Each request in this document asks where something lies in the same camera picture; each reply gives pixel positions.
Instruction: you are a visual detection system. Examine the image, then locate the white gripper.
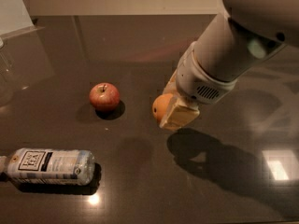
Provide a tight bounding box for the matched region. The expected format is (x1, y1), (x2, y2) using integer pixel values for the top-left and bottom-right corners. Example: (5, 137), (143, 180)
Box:
(159, 42), (236, 131)

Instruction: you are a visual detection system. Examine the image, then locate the orange fruit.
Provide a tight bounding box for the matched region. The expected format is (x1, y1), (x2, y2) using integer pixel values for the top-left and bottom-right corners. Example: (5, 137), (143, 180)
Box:
(152, 93), (173, 123)

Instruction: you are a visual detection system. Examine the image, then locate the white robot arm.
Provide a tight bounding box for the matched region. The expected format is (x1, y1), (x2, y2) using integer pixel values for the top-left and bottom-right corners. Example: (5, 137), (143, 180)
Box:
(159, 0), (299, 131)

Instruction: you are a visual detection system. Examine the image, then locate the red apple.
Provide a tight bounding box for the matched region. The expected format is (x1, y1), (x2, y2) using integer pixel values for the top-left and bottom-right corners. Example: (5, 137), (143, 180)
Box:
(89, 82), (120, 112)

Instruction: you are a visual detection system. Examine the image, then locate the plastic water bottle with label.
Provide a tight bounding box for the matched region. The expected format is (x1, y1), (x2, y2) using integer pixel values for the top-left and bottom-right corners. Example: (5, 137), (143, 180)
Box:
(0, 148), (95, 186)

